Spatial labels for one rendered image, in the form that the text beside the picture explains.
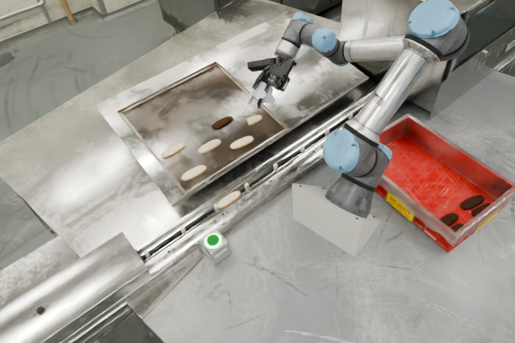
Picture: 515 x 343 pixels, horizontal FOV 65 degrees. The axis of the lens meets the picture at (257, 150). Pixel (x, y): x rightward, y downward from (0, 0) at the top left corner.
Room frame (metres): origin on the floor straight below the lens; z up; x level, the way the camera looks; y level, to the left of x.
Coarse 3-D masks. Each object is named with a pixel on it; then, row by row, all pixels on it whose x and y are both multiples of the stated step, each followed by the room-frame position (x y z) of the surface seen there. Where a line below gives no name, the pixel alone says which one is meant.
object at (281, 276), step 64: (448, 128) 1.16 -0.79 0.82; (512, 128) 1.12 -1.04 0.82; (256, 256) 0.68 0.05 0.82; (320, 256) 0.65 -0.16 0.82; (384, 256) 0.62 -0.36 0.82; (448, 256) 0.60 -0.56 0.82; (512, 256) 0.57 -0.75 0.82; (192, 320) 0.49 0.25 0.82; (256, 320) 0.47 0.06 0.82; (320, 320) 0.45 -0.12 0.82; (384, 320) 0.43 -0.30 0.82; (448, 320) 0.41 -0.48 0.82; (512, 320) 0.39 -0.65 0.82
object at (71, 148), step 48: (240, 0) 2.51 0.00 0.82; (192, 48) 2.00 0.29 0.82; (96, 96) 1.66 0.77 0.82; (0, 144) 1.39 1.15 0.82; (48, 144) 1.35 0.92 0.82; (96, 144) 1.31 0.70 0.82; (288, 144) 1.17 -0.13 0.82; (48, 192) 1.07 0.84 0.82; (96, 192) 1.04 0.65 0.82; (144, 192) 1.01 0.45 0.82; (96, 240) 0.81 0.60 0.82; (144, 240) 0.79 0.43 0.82
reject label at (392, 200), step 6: (390, 198) 0.82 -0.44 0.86; (396, 198) 0.80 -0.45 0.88; (396, 204) 0.79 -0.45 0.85; (402, 204) 0.77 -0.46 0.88; (402, 210) 0.77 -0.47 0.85; (408, 216) 0.75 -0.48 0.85; (414, 216) 0.73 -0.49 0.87; (492, 216) 0.70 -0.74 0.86; (486, 222) 0.69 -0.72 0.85; (480, 228) 0.68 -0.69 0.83
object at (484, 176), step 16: (400, 128) 1.13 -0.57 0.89; (416, 128) 1.11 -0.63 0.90; (384, 144) 1.09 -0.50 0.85; (432, 144) 1.03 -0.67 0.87; (448, 144) 0.98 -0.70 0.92; (448, 160) 0.96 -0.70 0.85; (464, 160) 0.92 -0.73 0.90; (480, 160) 0.89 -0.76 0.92; (384, 176) 0.87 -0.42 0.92; (464, 176) 0.90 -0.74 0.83; (480, 176) 0.85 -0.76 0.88; (496, 176) 0.82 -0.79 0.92; (400, 192) 0.79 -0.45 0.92; (496, 192) 0.80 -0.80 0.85; (512, 192) 0.74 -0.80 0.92; (416, 208) 0.73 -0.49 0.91; (496, 208) 0.69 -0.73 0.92; (432, 224) 0.67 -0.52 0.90; (480, 224) 0.66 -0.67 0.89; (448, 240) 0.61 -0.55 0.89
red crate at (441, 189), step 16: (400, 144) 1.10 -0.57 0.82; (416, 144) 1.09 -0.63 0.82; (400, 160) 1.01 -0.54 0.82; (416, 160) 1.00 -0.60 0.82; (432, 160) 1.00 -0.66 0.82; (400, 176) 0.94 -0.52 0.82; (416, 176) 0.93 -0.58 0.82; (432, 176) 0.92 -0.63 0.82; (448, 176) 0.91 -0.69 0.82; (384, 192) 0.86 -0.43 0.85; (416, 192) 0.85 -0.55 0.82; (432, 192) 0.85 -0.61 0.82; (448, 192) 0.84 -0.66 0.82; (464, 192) 0.83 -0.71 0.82; (480, 192) 0.82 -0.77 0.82; (432, 208) 0.78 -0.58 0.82; (448, 208) 0.77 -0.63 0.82; (416, 224) 0.72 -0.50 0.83; (464, 224) 0.70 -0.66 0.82
